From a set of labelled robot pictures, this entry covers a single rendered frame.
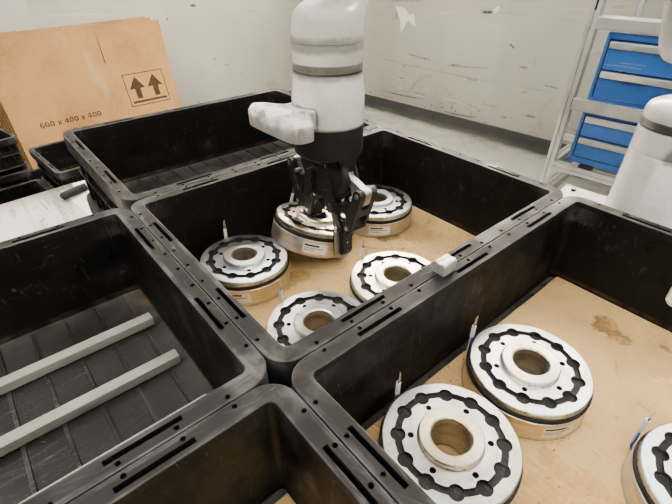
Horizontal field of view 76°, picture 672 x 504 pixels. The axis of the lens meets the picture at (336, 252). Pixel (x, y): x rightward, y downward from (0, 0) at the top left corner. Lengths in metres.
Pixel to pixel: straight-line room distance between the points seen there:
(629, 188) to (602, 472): 0.39
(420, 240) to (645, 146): 0.30
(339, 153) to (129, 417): 0.31
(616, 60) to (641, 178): 1.63
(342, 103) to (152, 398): 0.32
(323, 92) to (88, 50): 2.81
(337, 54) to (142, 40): 2.92
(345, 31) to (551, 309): 0.36
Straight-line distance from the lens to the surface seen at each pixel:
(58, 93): 3.13
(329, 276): 0.53
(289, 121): 0.41
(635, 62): 2.27
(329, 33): 0.43
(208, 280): 0.38
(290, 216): 0.54
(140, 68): 3.28
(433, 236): 0.62
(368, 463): 0.26
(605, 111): 2.28
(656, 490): 0.39
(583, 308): 0.56
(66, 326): 0.55
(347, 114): 0.44
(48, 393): 0.49
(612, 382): 0.49
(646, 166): 0.68
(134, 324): 0.50
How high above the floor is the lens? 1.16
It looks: 35 degrees down
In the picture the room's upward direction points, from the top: straight up
